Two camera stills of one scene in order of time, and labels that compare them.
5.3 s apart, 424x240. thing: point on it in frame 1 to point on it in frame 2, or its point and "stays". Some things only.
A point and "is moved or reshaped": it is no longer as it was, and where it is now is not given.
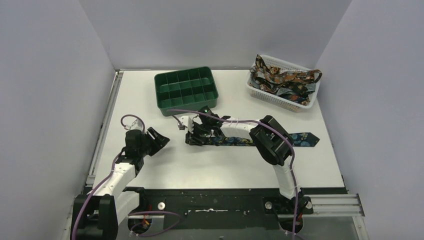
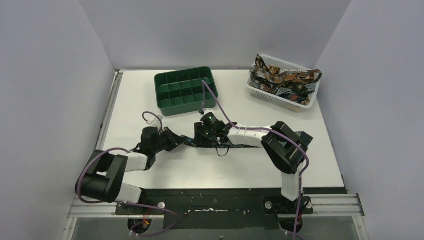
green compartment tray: (188, 89) stays
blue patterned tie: (298, 139) is moved or reshaped
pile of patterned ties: (296, 86) stays
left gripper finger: (158, 141) to (172, 140)
